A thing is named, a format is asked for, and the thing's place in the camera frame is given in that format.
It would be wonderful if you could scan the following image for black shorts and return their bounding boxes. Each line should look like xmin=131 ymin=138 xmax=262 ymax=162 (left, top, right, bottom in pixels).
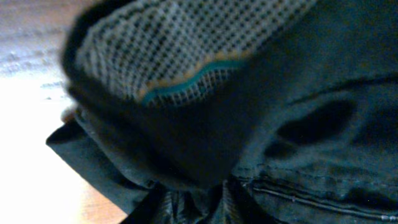
xmin=46 ymin=1 xmax=397 ymax=223

